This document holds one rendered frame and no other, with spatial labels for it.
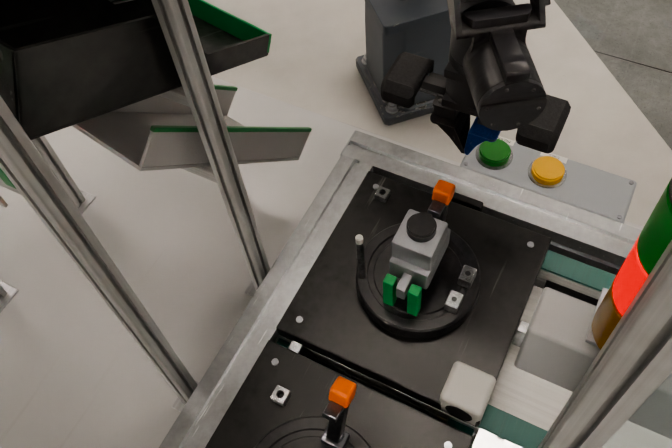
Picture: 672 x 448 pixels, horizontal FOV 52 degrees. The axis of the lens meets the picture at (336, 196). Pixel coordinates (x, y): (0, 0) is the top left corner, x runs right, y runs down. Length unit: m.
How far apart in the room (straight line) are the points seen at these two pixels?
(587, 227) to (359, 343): 0.31
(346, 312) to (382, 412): 0.12
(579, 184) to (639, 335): 0.55
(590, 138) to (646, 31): 1.55
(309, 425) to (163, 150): 0.31
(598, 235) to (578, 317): 0.38
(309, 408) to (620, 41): 2.02
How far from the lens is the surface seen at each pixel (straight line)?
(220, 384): 0.80
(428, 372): 0.76
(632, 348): 0.40
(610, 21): 2.63
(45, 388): 0.97
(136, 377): 0.93
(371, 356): 0.77
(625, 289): 0.42
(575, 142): 1.09
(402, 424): 0.74
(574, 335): 0.50
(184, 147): 0.69
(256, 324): 0.82
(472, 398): 0.74
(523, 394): 0.82
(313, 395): 0.76
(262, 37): 0.71
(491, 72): 0.59
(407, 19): 0.95
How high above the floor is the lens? 1.69
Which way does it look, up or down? 55 degrees down
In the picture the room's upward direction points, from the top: 7 degrees counter-clockwise
